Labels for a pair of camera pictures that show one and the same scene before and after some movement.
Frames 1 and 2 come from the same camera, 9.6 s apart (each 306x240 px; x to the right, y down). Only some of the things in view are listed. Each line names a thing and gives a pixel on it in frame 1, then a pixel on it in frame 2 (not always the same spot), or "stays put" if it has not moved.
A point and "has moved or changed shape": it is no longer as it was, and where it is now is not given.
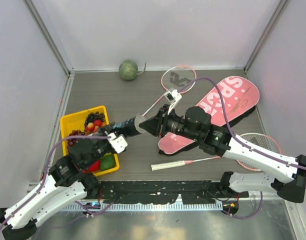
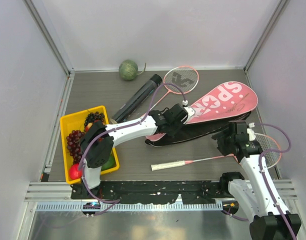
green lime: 107,161 stays put
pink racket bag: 232,101 has moved or changed shape
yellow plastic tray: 76,121 stays put
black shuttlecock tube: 127,127 has moved or changed shape
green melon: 128,69 stays put
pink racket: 265,142 stays put
